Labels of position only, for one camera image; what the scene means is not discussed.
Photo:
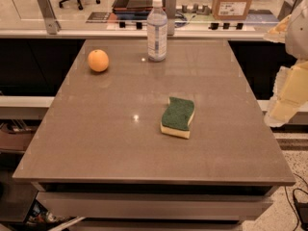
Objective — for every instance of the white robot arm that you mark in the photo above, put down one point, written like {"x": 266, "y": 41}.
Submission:
{"x": 297, "y": 33}

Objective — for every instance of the left metal glass bracket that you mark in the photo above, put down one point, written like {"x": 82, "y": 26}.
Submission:
{"x": 51, "y": 23}

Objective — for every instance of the green and yellow sponge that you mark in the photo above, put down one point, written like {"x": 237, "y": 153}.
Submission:
{"x": 177, "y": 117}

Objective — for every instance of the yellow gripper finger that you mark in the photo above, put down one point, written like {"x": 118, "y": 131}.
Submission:
{"x": 277, "y": 34}
{"x": 290, "y": 93}

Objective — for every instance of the right metal glass bracket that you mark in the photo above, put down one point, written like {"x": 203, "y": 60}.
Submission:
{"x": 293, "y": 0}

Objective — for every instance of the cardboard box with label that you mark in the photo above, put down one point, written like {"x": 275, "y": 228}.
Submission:
{"x": 230, "y": 9}

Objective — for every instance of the black power adapter with cable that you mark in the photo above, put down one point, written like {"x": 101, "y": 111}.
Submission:
{"x": 296, "y": 198}

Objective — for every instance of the orange fruit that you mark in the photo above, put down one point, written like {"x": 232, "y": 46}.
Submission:
{"x": 98, "y": 60}

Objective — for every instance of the clear blue-label plastic bottle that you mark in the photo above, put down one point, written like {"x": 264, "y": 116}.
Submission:
{"x": 157, "y": 32}

